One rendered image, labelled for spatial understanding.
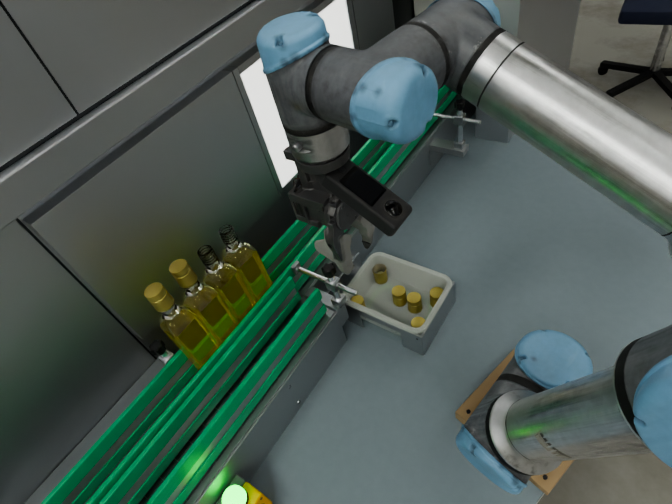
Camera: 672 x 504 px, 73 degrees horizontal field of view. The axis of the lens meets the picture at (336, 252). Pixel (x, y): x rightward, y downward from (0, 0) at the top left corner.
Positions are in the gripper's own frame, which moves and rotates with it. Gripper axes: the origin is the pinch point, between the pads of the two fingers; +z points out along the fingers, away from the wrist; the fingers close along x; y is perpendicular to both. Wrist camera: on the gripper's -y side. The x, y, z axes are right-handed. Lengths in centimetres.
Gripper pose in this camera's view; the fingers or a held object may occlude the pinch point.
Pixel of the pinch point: (360, 256)
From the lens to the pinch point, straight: 70.9
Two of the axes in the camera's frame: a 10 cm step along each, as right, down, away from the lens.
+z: 2.0, 6.6, 7.3
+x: -5.5, 6.9, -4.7
